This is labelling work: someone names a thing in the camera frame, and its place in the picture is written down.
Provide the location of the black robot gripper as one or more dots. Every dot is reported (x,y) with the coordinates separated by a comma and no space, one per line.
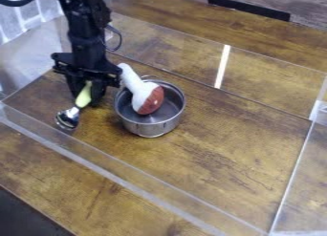
(85,64)

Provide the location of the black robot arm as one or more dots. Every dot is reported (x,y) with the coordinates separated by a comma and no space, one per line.
(89,18)

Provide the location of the clear acrylic enclosure wall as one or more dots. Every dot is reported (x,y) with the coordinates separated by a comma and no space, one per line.
(157,191)

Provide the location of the black strip on table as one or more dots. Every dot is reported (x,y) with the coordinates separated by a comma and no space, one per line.
(270,13)

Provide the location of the plush mushroom toy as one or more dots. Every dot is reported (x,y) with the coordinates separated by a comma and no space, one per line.
(149,93)

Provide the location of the small steel pot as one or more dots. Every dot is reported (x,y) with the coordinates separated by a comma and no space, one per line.
(161,122)

